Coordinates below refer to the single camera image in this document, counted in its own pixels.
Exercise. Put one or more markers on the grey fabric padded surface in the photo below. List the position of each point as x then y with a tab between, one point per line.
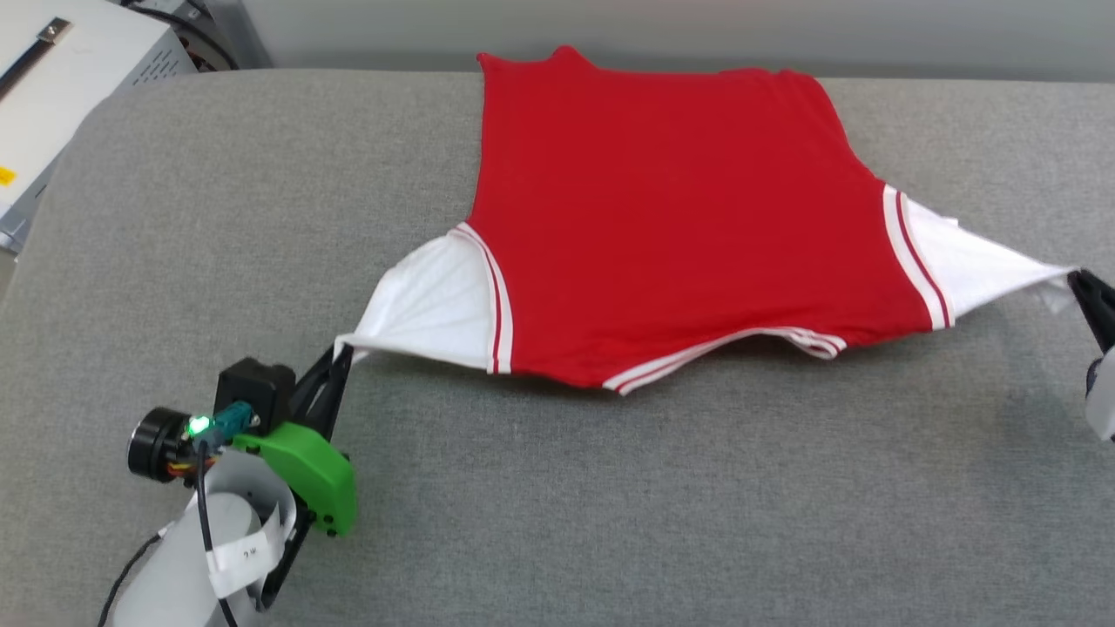
610	505

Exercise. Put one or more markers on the white metal equipment box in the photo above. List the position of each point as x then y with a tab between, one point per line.
87	61

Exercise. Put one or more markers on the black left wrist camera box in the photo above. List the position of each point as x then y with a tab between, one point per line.
253	392

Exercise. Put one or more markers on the red and white jersey shirt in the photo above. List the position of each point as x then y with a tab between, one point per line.
679	218

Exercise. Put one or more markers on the grey metal partition post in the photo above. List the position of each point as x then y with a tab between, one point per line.
239	35

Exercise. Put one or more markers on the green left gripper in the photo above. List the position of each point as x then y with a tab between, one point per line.
314	470

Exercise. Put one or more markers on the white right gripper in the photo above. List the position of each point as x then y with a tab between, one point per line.
1104	392

